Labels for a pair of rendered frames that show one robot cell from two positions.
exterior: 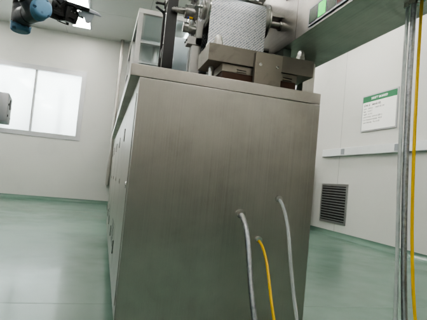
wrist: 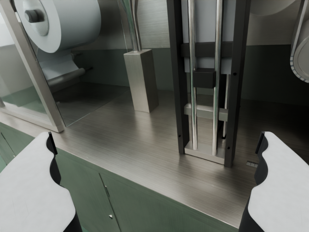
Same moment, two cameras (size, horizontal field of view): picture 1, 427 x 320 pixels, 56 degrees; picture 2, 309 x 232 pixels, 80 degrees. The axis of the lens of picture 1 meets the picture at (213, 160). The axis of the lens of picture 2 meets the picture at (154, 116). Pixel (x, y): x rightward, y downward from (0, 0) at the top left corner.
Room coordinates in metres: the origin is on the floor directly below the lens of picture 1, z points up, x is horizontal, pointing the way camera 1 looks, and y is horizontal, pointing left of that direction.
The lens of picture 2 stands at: (1.67, 0.66, 1.30)
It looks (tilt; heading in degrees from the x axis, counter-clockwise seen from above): 29 degrees down; 322
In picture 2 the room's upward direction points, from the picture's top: 8 degrees counter-clockwise
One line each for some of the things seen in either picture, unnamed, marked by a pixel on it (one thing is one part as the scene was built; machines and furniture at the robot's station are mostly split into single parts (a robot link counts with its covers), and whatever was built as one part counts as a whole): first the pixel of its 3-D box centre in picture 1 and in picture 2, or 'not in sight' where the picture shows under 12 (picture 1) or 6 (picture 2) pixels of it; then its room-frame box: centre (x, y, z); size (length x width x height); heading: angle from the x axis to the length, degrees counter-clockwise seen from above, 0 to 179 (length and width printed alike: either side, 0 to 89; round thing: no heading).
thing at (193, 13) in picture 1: (190, 12); not in sight; (1.85, 0.17, 1.33); 0.06 x 0.06 x 0.06; 15
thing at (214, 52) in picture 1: (255, 66); not in sight; (1.49, -0.12, 1.00); 0.40 x 0.16 x 0.06; 105
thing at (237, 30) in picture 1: (236, 35); not in sight; (1.59, -0.05, 1.15); 0.23 x 0.01 x 0.18; 105
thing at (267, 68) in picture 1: (267, 70); not in sight; (1.40, -0.16, 0.96); 0.10 x 0.03 x 0.11; 105
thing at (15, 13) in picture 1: (23, 17); not in sight; (1.52, 0.78, 1.12); 0.11 x 0.08 x 0.11; 49
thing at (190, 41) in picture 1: (191, 58); not in sight; (1.64, 0.13, 1.05); 0.06 x 0.05 x 0.31; 105
